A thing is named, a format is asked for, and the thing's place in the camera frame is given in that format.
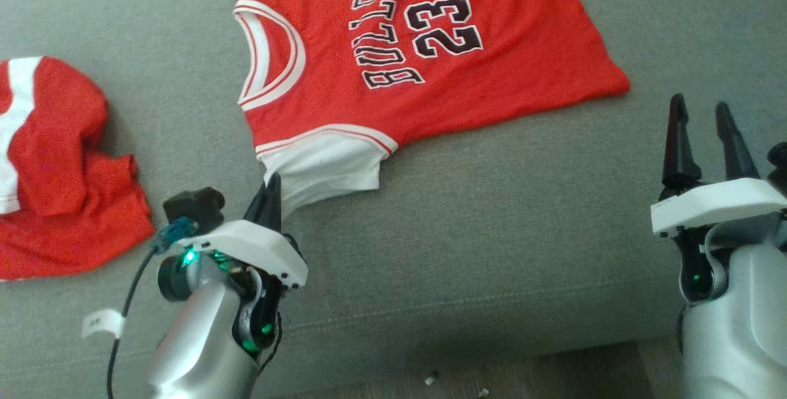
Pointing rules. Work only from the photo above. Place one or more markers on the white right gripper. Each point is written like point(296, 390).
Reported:
point(719, 202)

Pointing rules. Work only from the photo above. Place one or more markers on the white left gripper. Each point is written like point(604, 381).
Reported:
point(258, 245)

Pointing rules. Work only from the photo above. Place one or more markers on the red shorts with white stripe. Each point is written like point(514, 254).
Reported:
point(61, 202)

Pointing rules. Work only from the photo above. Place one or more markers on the red Bulls 23 jersey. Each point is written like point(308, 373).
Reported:
point(492, 79)

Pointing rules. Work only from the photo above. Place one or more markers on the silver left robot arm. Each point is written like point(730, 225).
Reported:
point(197, 337)

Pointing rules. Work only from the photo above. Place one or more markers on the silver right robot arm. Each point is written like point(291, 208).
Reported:
point(738, 325)

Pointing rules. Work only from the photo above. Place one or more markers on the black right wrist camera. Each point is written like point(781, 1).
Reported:
point(779, 165)

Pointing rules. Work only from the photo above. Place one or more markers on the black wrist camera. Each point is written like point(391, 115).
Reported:
point(779, 165)
point(193, 205)

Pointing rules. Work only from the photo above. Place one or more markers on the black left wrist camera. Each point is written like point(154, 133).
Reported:
point(193, 205)

